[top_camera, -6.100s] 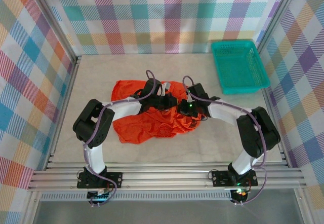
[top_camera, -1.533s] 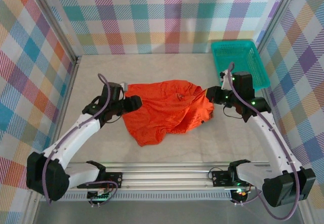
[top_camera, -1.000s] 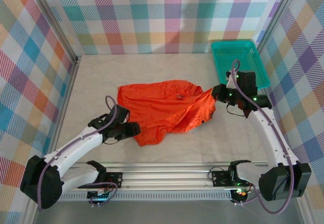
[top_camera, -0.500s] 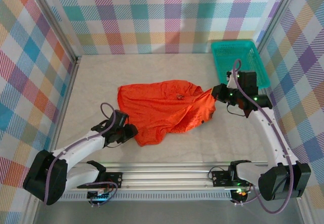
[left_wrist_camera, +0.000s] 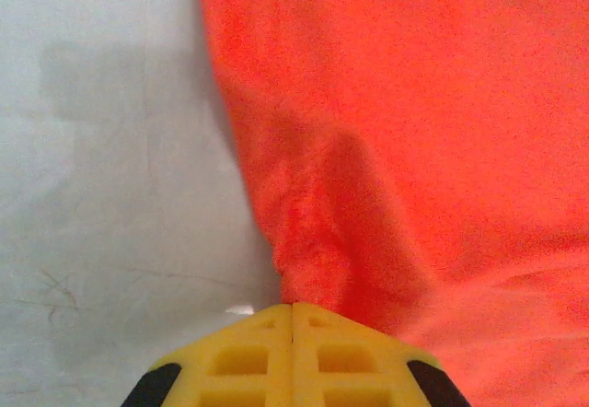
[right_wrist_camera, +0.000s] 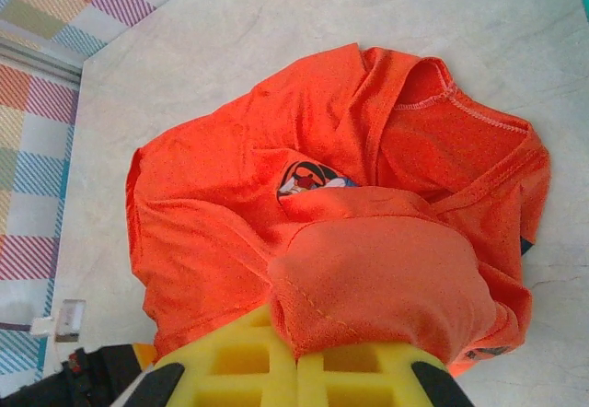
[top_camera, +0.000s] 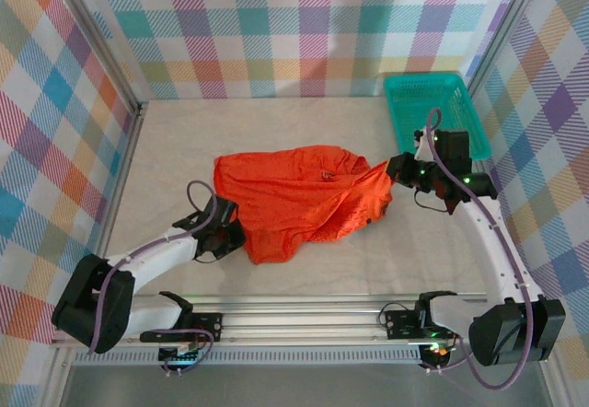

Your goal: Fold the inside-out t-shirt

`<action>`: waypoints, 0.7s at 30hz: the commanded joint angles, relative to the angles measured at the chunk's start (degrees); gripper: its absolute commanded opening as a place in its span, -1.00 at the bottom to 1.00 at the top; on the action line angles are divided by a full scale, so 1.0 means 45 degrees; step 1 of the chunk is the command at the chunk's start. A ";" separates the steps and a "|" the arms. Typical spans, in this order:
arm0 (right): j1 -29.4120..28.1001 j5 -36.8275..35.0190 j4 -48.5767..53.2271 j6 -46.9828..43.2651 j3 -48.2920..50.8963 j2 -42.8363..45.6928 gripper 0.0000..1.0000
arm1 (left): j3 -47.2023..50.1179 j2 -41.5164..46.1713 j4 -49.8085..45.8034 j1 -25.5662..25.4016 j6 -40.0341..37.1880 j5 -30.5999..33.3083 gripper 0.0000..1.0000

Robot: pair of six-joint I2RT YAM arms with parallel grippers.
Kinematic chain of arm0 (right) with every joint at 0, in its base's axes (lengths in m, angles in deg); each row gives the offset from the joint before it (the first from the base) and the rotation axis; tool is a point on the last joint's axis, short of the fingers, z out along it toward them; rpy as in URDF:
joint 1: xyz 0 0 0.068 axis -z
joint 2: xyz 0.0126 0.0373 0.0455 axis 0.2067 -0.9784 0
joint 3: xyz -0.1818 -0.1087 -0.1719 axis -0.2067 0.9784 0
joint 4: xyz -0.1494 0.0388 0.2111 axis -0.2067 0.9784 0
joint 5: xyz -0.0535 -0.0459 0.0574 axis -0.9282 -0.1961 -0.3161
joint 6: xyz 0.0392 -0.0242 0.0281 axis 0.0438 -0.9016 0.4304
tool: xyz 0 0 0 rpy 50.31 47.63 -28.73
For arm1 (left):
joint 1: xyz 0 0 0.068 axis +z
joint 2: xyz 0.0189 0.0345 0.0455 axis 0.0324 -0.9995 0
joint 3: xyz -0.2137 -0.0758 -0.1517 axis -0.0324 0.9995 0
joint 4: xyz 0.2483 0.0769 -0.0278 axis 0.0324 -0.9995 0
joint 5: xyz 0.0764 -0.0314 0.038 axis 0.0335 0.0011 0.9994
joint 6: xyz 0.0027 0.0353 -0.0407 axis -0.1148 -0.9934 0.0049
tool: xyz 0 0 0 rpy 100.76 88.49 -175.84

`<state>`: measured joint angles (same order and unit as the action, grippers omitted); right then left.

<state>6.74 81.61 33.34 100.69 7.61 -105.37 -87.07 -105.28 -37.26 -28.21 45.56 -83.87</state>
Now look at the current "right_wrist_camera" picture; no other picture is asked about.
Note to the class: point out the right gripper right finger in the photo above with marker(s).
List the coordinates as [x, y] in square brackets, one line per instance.
[396, 393]

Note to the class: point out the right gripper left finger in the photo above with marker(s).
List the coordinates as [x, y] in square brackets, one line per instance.
[276, 388]

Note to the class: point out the orange t-shirt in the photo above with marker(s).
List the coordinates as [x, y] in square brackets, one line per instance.
[322, 149]

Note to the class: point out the aluminium frame post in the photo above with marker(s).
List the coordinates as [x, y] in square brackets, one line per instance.
[37, 59]

